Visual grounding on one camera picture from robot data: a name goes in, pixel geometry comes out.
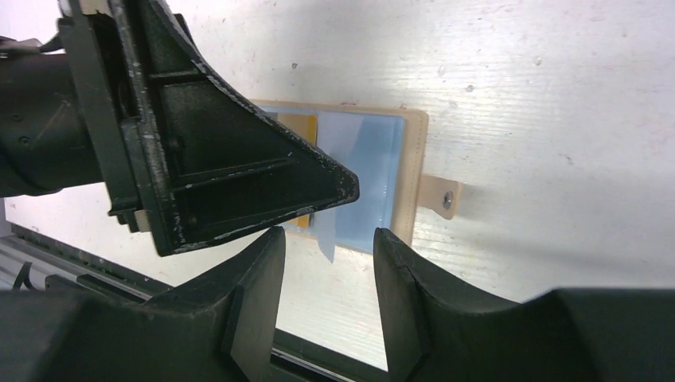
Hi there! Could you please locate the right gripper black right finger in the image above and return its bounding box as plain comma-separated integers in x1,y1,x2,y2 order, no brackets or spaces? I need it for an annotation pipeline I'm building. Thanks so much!
373,228,674,381

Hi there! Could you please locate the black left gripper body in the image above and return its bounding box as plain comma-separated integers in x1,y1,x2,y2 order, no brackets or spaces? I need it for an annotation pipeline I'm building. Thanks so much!
1,18,141,232

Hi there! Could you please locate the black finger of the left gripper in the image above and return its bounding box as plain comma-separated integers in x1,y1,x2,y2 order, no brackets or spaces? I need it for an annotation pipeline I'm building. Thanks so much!
110,1,359,256

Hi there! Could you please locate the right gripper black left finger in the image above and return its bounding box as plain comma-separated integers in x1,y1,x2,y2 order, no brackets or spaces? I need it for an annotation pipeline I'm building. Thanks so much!
1,227,286,381

